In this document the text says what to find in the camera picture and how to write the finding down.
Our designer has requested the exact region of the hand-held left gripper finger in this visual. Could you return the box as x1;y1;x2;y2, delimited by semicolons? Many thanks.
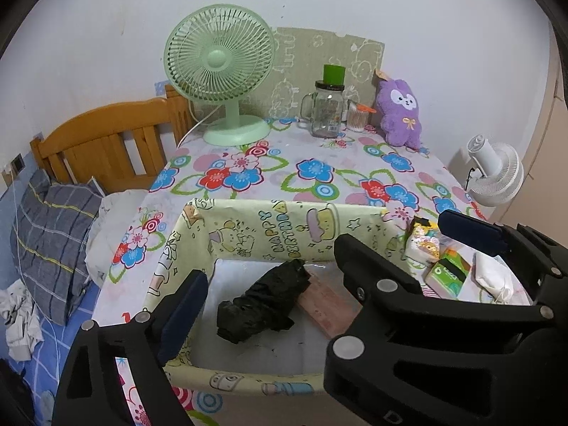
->
54;270;209;426

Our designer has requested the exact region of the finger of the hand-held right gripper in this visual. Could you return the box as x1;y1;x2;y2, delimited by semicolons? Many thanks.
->
438;209;568;311
323;232;564;426

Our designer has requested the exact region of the yellow cartoon tissue pack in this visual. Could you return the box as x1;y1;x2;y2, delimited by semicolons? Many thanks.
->
405;217;444;262

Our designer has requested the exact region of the yellow cartoon box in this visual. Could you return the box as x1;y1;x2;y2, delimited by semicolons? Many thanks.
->
144;199;411;398

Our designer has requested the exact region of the green tissue pack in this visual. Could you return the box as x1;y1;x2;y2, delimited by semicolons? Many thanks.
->
424;248;472;297

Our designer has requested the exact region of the white cloth pouch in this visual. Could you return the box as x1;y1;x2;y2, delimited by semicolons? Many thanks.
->
471;252;515;306

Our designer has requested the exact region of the pink wooden block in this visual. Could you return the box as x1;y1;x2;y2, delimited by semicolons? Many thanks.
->
296;270;364;339

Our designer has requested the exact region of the white clip fan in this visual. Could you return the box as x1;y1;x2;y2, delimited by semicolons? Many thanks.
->
464;133;525;207

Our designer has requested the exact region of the black crumpled plastic bag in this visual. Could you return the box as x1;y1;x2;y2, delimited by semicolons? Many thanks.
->
217;258;312;344

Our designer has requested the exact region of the floral tablecloth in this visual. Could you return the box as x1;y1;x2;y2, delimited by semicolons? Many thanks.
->
91;118;533;426

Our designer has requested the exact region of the beige wardrobe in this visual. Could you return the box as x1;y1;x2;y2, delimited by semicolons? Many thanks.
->
521;53;568;196

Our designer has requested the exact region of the purple plush toy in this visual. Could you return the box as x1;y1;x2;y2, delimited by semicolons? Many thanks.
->
374;69;423;149

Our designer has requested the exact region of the grey plaid pillow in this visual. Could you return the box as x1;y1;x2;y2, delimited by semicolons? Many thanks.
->
17;168;106;326

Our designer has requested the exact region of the blue checked bed sheet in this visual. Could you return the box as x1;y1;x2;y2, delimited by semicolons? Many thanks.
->
0;284;104;426

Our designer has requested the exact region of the cotton swab jar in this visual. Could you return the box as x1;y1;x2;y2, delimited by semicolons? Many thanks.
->
346;100;377;133

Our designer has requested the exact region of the glass jar mug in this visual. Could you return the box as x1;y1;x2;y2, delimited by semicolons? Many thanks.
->
302;81;349;139

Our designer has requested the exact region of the white grey garment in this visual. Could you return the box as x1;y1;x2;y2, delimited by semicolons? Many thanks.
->
0;280;45;361

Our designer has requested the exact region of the wooden bed headboard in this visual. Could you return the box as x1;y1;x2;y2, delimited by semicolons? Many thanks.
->
30;84;196;196

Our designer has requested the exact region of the green cylinder cup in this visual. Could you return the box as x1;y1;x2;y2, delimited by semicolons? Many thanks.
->
323;65;347;86

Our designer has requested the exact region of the green cartoon print board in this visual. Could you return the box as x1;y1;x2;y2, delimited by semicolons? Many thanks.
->
266;27;386;121

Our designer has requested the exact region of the green desk fan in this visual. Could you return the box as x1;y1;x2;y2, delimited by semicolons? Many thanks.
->
164;4;276;147

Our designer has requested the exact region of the white fan cable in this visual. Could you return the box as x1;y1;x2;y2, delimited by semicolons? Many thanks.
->
177;105;225;147

